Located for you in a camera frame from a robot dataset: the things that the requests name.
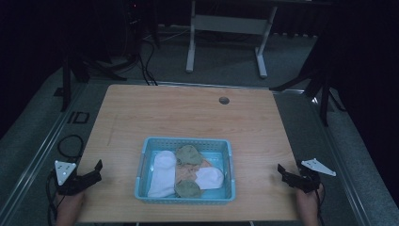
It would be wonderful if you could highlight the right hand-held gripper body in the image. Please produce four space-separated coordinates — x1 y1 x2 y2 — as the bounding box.
290 157 337 194

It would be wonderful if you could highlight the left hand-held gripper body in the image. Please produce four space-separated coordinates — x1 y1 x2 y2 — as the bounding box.
54 159 99 197

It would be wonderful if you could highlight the person's left hand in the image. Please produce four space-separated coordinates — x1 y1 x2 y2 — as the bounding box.
56 189 87 209

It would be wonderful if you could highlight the person's right hand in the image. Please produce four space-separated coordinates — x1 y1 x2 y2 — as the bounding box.
295 185 325 211

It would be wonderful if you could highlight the long white sock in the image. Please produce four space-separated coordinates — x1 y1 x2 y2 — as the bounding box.
147 150 178 199

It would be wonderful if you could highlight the short white sock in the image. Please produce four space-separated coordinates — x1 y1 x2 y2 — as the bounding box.
194 166 225 191

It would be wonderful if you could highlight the peach sock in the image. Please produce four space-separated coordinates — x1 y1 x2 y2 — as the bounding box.
174 159 221 186

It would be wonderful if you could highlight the green sock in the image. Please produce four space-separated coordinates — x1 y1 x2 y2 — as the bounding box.
173 179 203 199
175 144 204 167

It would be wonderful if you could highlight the blue plastic basket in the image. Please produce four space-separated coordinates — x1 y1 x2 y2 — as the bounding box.
134 136 237 206

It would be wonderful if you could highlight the black metal stand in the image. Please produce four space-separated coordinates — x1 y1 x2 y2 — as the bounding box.
53 46 128 113
268 37 347 127

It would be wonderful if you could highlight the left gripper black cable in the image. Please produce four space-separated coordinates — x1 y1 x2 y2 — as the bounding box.
45 170 65 226

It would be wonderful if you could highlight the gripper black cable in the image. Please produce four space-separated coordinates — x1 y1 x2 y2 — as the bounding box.
45 170 65 226
314 184 327 226

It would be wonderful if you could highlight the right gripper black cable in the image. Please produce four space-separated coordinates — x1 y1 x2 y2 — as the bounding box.
314 184 327 226

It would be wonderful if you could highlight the black looped cable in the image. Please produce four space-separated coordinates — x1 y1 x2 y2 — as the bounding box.
56 134 86 162

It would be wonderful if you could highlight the black floor cable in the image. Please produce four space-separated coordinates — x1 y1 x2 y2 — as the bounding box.
136 39 159 87

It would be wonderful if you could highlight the white desk frame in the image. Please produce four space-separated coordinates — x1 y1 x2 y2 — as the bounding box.
185 0 279 79

